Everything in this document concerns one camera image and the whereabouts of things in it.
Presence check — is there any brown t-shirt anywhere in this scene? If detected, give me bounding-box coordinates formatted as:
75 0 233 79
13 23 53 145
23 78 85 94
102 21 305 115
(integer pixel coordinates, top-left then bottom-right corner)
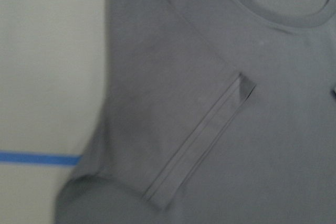
55 0 335 223

